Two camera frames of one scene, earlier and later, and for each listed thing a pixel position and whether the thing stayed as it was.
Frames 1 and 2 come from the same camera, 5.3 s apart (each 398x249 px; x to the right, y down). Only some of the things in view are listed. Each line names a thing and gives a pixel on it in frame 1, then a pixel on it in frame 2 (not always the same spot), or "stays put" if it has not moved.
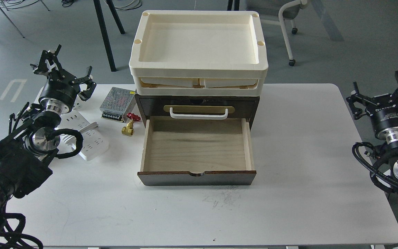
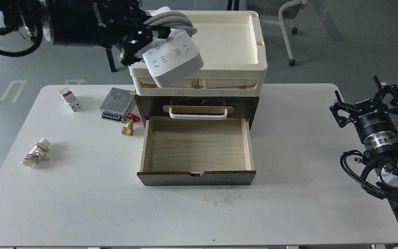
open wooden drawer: x=194 y=151 stays put
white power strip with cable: x=94 y=143 to x=167 y=59
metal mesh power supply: x=117 y=104 stays put
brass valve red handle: x=128 y=130 stays put
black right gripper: x=391 y=122 to x=373 y=123
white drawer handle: x=198 y=117 stays put
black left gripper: x=61 y=89 to x=102 y=23
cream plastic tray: x=198 y=52 stays put
